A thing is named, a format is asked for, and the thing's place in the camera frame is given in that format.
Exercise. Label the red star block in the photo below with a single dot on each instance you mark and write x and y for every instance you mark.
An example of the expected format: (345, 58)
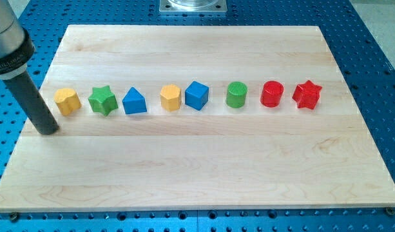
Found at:
(307, 95)

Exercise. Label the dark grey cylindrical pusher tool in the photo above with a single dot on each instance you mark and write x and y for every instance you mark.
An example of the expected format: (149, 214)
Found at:
(28, 97)

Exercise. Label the green star block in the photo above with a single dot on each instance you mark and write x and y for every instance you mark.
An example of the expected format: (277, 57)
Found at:
(102, 100)

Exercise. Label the left board clamp screw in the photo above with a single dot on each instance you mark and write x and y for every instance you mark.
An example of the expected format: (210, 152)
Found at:
(13, 217)

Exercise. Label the red cylinder block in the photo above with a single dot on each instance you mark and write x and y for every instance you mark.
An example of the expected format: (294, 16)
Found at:
(271, 94)

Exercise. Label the blue cube block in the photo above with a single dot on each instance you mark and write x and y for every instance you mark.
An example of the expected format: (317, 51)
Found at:
(196, 95)

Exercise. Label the yellow hexagon block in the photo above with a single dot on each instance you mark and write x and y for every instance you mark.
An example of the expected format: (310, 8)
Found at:
(170, 97)

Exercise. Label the green cylinder block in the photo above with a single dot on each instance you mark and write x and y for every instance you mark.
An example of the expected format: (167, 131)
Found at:
(236, 94)

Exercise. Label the light wooden board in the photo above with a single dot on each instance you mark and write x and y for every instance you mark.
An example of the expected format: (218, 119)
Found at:
(253, 157)

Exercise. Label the right board clamp screw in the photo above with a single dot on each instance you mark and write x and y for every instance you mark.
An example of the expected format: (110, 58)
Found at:
(389, 211)

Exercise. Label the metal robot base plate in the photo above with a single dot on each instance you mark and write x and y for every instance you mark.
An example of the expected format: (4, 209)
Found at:
(193, 6)

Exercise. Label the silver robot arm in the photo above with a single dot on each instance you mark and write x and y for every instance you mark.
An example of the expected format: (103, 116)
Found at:
(16, 46)

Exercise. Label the board clamp screw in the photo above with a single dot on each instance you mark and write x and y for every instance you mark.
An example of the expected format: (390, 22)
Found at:
(13, 217)
(389, 211)

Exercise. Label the yellow heart block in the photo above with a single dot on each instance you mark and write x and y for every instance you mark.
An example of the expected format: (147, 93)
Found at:
(67, 100)

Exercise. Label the blue triangle block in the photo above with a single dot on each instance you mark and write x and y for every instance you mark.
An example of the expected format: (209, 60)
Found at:
(134, 102)

